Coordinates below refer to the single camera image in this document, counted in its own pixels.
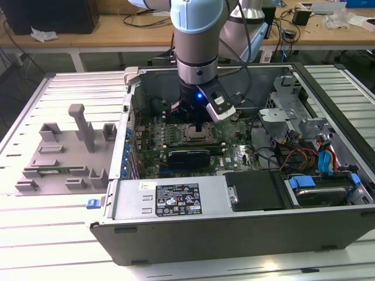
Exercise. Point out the black open PC case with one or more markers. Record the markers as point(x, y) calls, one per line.
point(234, 234)

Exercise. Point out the crumpled white paper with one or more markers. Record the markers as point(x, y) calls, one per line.
point(44, 34)

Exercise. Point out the white power adapter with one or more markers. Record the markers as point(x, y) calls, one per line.
point(266, 55)

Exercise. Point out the black computer tower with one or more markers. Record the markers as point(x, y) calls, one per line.
point(52, 14)

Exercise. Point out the white paper sheet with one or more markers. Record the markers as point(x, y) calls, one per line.
point(358, 20)

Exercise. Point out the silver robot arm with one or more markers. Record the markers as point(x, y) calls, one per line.
point(196, 49)

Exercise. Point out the small black box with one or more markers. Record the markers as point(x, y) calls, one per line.
point(301, 17)

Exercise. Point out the silver metal drive cage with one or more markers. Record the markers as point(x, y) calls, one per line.
point(278, 117)

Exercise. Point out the blue box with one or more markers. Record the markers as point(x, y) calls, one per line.
point(361, 3)

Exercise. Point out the blue plastic latch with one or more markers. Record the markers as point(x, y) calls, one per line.
point(93, 204)

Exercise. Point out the silver CPU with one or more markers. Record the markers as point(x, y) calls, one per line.
point(194, 135)

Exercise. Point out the silver power supply box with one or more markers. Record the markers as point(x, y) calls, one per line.
point(132, 202)

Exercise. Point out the long wooden desk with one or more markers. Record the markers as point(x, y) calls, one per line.
point(73, 38)

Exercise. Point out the grey plastic case latch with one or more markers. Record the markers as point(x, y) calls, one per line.
point(132, 73)

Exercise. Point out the small black device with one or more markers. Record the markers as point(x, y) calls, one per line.
point(290, 33)

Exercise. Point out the round coin battery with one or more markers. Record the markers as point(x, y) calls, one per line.
point(236, 118)

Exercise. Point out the clear plastic bags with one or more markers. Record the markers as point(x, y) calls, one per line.
point(337, 19)

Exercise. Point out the black graphics card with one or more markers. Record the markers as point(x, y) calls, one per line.
point(189, 159)

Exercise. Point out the black upright box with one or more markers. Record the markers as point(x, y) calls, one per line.
point(272, 17)

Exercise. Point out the blue disk carrier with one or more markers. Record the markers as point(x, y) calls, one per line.
point(301, 183)

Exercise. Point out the CPU socket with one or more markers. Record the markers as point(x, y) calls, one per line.
point(190, 142)

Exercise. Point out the grey plastic parts rack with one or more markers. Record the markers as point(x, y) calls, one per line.
point(70, 164)

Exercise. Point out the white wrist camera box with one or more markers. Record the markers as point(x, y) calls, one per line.
point(222, 112)

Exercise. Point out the green motherboard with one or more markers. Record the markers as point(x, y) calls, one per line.
point(234, 152)

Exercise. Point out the black hard disk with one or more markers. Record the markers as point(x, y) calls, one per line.
point(319, 196)

